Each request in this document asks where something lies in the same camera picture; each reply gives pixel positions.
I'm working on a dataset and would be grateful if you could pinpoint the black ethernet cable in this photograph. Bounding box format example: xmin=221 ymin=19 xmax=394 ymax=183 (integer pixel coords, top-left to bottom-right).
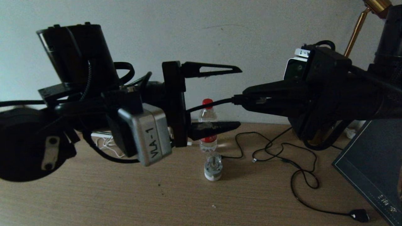
xmin=187 ymin=95 xmax=267 ymax=113

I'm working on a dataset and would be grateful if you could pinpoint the white power adapter with cord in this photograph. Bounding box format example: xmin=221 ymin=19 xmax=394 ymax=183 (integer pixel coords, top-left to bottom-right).
xmin=96 ymin=137 xmax=126 ymax=157

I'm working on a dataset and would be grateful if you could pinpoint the white router with antennas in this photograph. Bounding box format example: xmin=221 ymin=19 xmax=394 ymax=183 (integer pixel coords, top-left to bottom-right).
xmin=91 ymin=131 xmax=193 ymax=147

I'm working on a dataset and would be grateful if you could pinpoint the red-capped water bottle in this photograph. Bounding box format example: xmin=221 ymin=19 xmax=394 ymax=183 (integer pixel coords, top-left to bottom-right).
xmin=198 ymin=99 xmax=218 ymax=153

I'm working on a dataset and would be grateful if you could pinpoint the small grey clear-topped device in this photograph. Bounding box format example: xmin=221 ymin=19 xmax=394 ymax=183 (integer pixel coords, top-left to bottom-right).
xmin=204 ymin=153 xmax=223 ymax=181

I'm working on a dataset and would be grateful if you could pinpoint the brass desk lamp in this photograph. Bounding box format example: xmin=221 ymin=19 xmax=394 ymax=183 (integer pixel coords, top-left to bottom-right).
xmin=309 ymin=0 xmax=393 ymax=145

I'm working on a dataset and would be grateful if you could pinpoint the dark framed board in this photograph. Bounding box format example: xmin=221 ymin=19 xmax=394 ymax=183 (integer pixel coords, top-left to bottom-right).
xmin=332 ymin=119 xmax=402 ymax=226

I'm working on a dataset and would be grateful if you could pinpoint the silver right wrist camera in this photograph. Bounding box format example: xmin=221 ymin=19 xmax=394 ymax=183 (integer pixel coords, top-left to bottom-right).
xmin=284 ymin=47 xmax=311 ymax=81

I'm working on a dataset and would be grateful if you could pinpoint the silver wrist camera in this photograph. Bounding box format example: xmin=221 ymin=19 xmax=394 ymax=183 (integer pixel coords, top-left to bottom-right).
xmin=118 ymin=104 xmax=172 ymax=167
xmin=284 ymin=47 xmax=311 ymax=81

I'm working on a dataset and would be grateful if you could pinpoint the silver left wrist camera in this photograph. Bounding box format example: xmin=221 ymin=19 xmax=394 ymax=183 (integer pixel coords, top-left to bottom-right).
xmin=118 ymin=104 xmax=172 ymax=167

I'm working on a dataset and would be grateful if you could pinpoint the black cable with silver connector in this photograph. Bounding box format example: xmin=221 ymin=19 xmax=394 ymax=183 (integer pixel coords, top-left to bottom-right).
xmin=252 ymin=127 xmax=292 ymax=164

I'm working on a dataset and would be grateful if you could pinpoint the black left wrist camera cable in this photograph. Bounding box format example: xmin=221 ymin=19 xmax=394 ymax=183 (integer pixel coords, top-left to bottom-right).
xmin=82 ymin=62 xmax=153 ymax=164

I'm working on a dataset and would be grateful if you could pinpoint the black lamp cord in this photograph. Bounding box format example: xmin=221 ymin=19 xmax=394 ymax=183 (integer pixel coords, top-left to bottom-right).
xmin=221 ymin=132 xmax=369 ymax=223

